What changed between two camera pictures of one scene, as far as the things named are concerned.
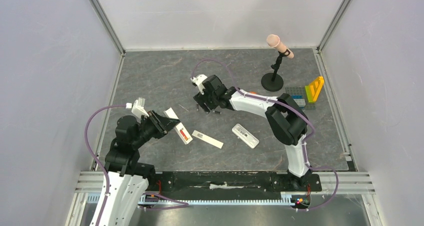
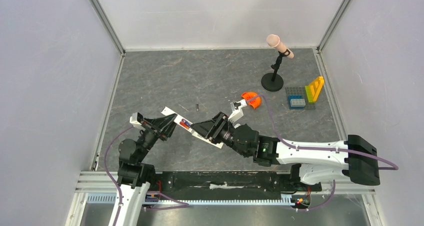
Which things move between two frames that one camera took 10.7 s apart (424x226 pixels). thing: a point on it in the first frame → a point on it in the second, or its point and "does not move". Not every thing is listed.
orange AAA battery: x=185 y=136 → x=183 y=124
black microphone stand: x=274 y=81 does not move
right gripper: x=204 y=99 → x=218 y=130
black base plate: x=233 y=182 does not move
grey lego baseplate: x=301 y=91 does not move
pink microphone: x=273 y=41 does not move
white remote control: x=181 y=128 → x=187 y=124
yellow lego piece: x=316 y=87 does not move
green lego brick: x=309 y=94 does not move
